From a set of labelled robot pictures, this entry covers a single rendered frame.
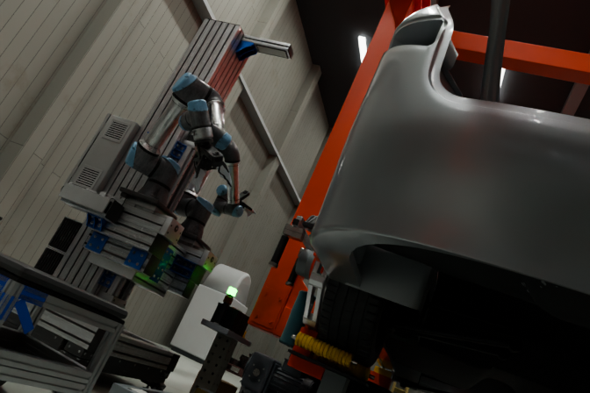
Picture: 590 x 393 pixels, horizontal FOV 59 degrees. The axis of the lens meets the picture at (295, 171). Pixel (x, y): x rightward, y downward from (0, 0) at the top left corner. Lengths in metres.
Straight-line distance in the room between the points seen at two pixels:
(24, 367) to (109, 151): 1.71
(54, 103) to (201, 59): 2.71
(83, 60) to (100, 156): 2.89
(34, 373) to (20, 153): 4.15
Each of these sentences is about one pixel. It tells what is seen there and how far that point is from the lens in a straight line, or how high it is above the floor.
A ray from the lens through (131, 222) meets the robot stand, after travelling 2.52.
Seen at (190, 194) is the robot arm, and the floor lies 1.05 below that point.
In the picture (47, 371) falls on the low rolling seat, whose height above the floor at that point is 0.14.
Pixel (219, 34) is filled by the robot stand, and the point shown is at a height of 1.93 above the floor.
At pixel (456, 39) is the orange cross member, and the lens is 3.66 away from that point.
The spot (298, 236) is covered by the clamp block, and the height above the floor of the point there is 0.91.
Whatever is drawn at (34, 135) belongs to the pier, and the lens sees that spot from 5.55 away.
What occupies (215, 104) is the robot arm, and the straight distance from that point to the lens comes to 2.41.
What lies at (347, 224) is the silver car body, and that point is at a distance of 1.49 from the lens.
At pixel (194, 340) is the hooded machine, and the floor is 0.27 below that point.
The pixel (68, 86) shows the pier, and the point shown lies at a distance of 5.69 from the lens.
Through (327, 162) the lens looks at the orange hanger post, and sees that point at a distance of 3.17.
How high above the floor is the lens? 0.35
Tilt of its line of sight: 20 degrees up
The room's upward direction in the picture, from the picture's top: 24 degrees clockwise
